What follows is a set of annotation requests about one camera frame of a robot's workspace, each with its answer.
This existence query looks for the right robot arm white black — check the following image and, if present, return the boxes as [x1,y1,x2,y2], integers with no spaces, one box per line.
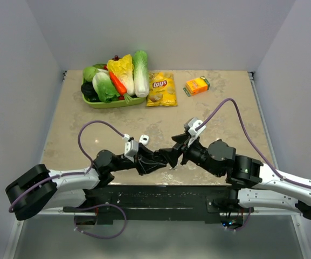
[158,134,311,220]

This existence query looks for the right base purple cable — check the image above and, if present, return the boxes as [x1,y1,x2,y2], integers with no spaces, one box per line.
[224,207,253,233]

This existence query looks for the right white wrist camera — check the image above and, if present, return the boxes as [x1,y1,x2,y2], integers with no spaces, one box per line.
[184,117,206,147]

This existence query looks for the yellow Lays chips bag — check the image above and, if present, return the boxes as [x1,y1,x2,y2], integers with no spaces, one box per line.
[146,72,177,107]

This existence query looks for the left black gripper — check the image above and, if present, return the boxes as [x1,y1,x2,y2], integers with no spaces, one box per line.
[108,142,166,176]

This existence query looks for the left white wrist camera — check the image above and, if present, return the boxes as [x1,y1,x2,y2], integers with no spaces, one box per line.
[122,134,139,162]

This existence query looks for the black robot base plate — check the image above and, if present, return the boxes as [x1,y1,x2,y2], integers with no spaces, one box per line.
[64,185,253,224]

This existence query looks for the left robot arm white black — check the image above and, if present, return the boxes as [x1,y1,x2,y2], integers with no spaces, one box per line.
[5,141,168,221]

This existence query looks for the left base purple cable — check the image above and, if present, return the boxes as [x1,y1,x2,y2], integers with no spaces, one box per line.
[73,203,128,240]

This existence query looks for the round green cabbage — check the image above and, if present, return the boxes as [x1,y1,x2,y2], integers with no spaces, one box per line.
[82,66,99,82]

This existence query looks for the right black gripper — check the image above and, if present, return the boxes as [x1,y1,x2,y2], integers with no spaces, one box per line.
[158,132,222,176]

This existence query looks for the orange toy carrot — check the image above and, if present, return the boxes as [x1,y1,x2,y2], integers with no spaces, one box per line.
[109,72,132,103]

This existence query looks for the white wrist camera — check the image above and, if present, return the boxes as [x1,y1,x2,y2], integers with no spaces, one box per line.
[122,134,139,162]
[184,117,206,147]

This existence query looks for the green plastic vegetable tray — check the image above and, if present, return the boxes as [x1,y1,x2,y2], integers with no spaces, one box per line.
[82,94,146,109]

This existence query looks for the dark green toy vegetable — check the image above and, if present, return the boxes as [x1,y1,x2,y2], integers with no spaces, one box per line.
[81,82,100,103]

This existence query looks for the dark red toy grapes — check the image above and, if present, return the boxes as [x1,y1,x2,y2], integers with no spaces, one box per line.
[113,55,120,61]

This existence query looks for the green white bok choy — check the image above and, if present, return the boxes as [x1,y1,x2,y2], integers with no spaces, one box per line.
[92,72,120,103]

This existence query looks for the tall green napa cabbage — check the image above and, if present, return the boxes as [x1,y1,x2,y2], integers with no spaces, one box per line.
[133,50,149,98]

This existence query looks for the white earbud charging case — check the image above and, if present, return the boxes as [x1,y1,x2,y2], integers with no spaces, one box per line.
[139,134,149,146]

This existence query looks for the yellow toy cabbage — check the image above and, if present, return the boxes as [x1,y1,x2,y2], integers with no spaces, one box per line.
[107,54,135,96]

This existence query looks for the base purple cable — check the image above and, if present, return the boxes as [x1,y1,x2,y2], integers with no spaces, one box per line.
[73,203,128,240]
[224,207,253,233]

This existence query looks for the orange green carton box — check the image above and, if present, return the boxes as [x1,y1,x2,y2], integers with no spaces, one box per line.
[183,76,210,97]

